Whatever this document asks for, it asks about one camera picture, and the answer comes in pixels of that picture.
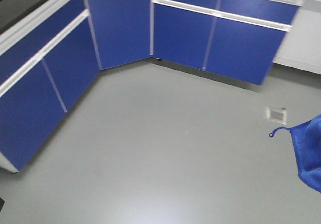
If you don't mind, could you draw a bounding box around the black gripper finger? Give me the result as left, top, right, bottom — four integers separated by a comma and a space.
0, 198, 5, 211

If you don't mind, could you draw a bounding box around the blue microfiber cloth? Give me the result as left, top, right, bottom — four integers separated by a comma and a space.
269, 115, 320, 192

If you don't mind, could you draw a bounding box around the blue corner cabinet panel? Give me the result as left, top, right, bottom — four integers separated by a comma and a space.
88, 0, 150, 69

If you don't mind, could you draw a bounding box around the blue right cabinet run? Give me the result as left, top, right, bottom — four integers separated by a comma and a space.
151, 0, 302, 85

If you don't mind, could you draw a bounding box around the white floor vent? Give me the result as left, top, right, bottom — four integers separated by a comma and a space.
266, 107, 287, 124

